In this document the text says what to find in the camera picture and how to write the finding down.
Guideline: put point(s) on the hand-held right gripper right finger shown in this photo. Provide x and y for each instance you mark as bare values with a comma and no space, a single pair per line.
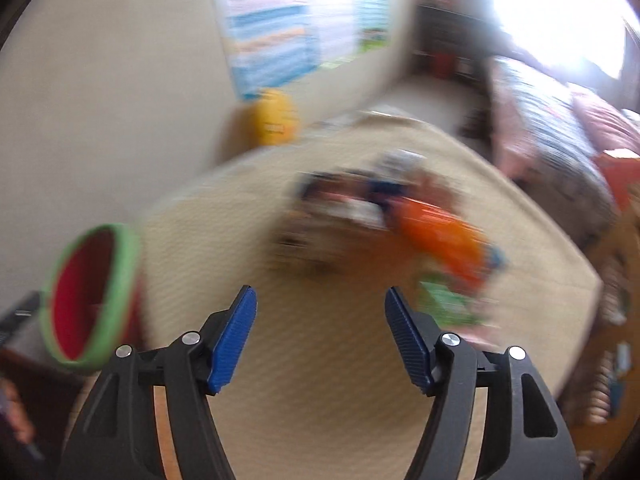
407,345

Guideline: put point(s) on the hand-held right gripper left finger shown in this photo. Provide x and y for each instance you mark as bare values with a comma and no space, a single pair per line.
232,345

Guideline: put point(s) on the green packet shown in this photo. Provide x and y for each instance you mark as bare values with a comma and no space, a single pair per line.
445,305

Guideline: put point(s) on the red bin with green rim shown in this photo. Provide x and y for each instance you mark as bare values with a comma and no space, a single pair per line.
75,300

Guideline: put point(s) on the orange plastic bag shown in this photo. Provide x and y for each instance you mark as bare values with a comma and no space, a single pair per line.
440,235

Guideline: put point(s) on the brown wrapper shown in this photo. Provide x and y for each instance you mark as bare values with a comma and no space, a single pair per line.
325,240

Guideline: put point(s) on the dark blue snack wrapper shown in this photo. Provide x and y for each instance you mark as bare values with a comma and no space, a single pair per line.
385,192

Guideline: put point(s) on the clear plastic bottle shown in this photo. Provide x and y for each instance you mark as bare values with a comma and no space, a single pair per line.
400,165

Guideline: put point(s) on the yellow duck toy chair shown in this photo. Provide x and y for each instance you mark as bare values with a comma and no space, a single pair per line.
275,120

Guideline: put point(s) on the pair of shoes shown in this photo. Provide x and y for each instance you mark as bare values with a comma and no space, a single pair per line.
472,124

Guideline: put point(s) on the bed with plaid sheet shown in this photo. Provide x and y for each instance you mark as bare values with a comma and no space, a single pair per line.
540,120

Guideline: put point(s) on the small red bin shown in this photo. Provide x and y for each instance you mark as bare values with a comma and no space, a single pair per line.
442,65

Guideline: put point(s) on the pink quilt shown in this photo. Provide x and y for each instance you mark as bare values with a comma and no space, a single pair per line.
605,125

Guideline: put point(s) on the dark shelf rack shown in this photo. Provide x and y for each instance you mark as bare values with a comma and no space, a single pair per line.
450,25

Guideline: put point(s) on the bright window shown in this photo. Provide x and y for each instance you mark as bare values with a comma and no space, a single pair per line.
550,10

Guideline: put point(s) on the blue-green wall poster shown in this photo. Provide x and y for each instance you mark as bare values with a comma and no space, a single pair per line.
372,20

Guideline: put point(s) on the white chart wall poster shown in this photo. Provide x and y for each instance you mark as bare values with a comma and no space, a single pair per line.
335,25

